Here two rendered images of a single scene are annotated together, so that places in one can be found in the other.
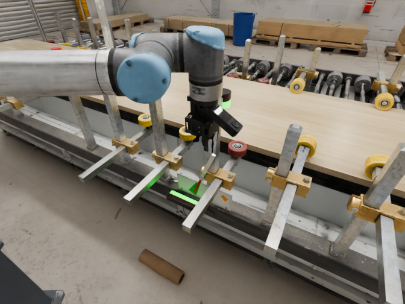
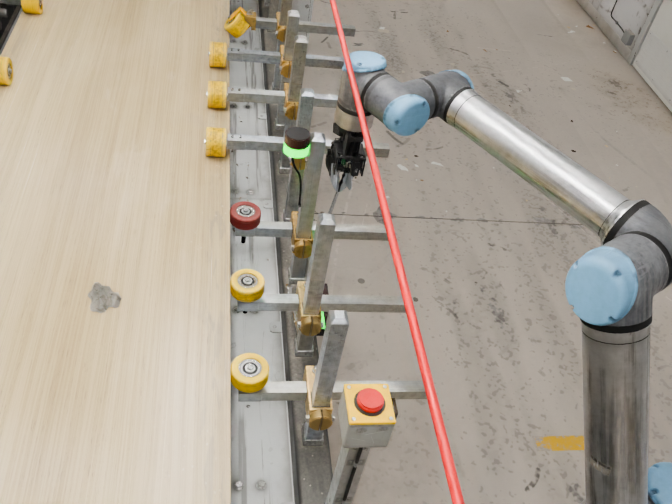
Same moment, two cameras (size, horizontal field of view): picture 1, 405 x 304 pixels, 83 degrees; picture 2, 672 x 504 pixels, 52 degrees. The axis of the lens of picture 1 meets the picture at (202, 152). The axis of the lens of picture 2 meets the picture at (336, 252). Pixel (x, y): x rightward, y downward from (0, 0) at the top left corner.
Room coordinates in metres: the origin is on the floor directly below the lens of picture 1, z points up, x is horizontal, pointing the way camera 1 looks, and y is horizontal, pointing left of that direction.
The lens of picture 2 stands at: (1.52, 1.00, 2.07)
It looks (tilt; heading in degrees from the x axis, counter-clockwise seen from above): 43 degrees down; 227
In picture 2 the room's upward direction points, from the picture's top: 11 degrees clockwise
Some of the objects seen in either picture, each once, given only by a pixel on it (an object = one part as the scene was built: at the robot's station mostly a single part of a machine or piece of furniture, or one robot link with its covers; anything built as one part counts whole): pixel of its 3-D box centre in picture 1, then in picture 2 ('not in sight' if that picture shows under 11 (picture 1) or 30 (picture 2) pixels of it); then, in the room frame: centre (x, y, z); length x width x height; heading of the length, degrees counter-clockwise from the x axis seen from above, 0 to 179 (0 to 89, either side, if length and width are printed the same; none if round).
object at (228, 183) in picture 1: (217, 175); (300, 234); (0.65, -0.06, 0.85); 0.13 x 0.06 x 0.05; 61
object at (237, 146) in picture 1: (236, 155); (244, 225); (0.77, -0.15, 0.85); 0.08 x 0.08 x 0.11
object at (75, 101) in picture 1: (79, 112); (340, 498); (1.03, 0.62, 0.93); 0.05 x 0.04 x 0.45; 61
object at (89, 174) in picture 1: (120, 151); (337, 391); (0.84, 0.38, 0.82); 0.43 x 0.03 x 0.04; 151
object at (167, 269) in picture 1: (161, 266); not in sight; (0.68, 0.26, 0.04); 0.30 x 0.08 x 0.08; 61
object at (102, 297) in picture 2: not in sight; (103, 294); (1.20, -0.03, 0.91); 0.09 x 0.07 x 0.02; 78
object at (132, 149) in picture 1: (125, 144); (317, 397); (0.89, 0.38, 0.82); 0.13 x 0.06 x 0.05; 61
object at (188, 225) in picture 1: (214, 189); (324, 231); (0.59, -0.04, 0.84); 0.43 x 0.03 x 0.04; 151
